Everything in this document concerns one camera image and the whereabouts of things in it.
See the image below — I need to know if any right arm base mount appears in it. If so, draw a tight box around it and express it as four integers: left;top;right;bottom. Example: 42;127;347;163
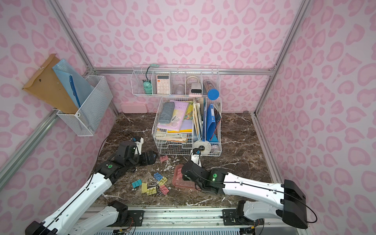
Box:
221;209;264;227

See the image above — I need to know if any teal binder clip left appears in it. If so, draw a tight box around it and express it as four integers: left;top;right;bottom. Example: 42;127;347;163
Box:
132;179;142;189

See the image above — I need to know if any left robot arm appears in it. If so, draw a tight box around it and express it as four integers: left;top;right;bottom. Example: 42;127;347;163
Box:
25;137;158;235

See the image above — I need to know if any white wire desk organizer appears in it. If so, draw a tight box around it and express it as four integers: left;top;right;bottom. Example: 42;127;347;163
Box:
152;96;222;157

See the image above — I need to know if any light blue folder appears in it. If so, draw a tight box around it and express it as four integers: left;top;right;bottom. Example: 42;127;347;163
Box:
52;59;94;108

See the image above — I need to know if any clear jar of pins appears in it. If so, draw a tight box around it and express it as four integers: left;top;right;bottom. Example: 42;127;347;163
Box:
210;145;221;156

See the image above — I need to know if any pink binder clip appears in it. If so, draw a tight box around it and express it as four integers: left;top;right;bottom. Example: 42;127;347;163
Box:
159;155;169;163
159;185;169;195

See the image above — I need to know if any white wire wall shelf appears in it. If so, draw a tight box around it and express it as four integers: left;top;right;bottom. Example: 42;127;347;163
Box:
131;64;220;97

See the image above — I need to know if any pink binder clip bottom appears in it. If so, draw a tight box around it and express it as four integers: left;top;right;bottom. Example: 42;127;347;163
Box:
159;185;169;195

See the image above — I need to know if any white tape roll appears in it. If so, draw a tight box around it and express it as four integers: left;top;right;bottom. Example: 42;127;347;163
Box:
193;141;212;156

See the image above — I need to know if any blue binder clip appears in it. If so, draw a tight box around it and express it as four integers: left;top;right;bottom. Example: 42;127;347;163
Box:
153;172;163;181

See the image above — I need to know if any tube with blue cap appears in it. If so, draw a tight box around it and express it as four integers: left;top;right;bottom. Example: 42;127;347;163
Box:
203;80;219;100

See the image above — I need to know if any pink storage box tray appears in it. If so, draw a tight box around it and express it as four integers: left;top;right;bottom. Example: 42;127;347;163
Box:
172;164;195;190

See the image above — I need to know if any clear small jar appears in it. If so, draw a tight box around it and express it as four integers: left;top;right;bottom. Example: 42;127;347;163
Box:
175;84;185;95

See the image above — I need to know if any yellow green binder clip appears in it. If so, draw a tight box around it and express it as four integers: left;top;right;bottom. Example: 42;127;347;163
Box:
158;177;167;186

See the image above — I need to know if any brown paper envelope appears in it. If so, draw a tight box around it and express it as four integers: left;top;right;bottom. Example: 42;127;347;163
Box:
22;53;79;115

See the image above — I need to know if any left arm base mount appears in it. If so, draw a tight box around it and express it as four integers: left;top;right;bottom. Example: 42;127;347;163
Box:
107;200;145;227

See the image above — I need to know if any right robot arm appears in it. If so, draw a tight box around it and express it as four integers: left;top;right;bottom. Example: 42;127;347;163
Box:
181;148;310;229

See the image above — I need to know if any pink pencil case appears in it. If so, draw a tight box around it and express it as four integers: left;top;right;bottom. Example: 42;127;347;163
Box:
120;102;148;114

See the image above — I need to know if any grey pencil pouch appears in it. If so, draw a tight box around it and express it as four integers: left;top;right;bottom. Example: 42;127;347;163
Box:
159;101;175;124

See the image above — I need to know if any pink binder clip top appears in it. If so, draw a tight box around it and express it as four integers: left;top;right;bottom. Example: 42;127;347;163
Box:
159;155;169;163

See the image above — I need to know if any pink purple notebook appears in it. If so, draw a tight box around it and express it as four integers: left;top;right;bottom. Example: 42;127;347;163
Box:
157;100;189;131

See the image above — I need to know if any green desk lamp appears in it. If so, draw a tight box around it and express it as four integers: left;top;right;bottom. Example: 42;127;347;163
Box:
143;64;159;95

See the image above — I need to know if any blue file folder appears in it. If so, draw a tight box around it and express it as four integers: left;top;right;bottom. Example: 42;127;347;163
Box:
205;104;221;143

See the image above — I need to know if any white mesh wall basket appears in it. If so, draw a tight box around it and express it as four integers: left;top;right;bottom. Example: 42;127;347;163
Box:
57;75;113;137

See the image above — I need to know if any pink white timer device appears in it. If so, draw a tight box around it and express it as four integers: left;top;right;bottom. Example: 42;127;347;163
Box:
186;75;203;98

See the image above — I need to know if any pink white calculator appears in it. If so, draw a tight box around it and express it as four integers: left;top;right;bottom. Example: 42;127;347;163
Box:
156;74;170;95

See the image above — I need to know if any blue pen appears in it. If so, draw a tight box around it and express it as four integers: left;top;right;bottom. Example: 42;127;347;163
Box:
69;75;81;108

